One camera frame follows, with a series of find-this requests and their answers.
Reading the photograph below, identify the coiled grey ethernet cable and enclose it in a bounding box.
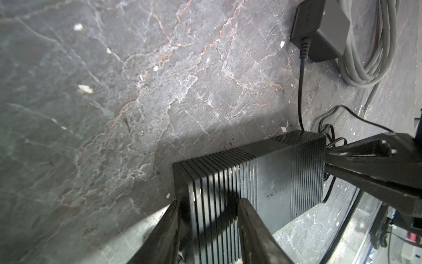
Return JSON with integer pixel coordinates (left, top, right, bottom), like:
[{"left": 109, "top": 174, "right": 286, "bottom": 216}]
[{"left": 334, "top": 0, "right": 401, "bottom": 118}]

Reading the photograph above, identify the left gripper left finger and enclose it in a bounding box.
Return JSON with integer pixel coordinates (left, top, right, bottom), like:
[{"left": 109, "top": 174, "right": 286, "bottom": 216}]
[{"left": 128, "top": 200, "right": 181, "bottom": 264}]

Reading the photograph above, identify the ribbed black network switch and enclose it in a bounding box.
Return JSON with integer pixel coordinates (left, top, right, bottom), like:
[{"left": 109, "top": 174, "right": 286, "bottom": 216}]
[{"left": 173, "top": 130, "right": 326, "bottom": 264}]

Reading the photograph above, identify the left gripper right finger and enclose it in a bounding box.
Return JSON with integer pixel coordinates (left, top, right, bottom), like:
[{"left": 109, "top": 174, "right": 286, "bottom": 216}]
[{"left": 237, "top": 198, "right": 293, "bottom": 264}]

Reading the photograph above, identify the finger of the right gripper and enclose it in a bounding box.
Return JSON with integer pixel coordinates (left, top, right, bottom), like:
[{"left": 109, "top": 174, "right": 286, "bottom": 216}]
[
  {"left": 325, "top": 133, "right": 422, "bottom": 185},
  {"left": 325, "top": 164, "right": 422, "bottom": 218}
]

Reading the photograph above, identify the black power adapter with cable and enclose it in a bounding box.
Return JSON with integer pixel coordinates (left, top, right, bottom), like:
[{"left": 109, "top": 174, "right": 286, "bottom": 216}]
[{"left": 289, "top": 0, "right": 396, "bottom": 204}]

